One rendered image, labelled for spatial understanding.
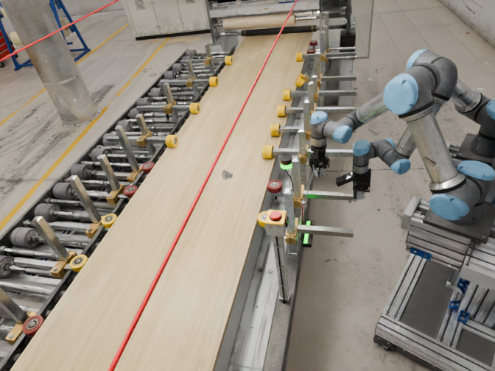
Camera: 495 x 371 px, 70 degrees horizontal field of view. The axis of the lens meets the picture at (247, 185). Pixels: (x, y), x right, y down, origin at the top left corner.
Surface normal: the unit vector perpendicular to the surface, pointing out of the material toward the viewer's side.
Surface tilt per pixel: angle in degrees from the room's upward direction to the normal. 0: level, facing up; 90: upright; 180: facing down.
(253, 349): 0
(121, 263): 0
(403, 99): 84
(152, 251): 0
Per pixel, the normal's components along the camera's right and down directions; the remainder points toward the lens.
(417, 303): -0.13, -0.76
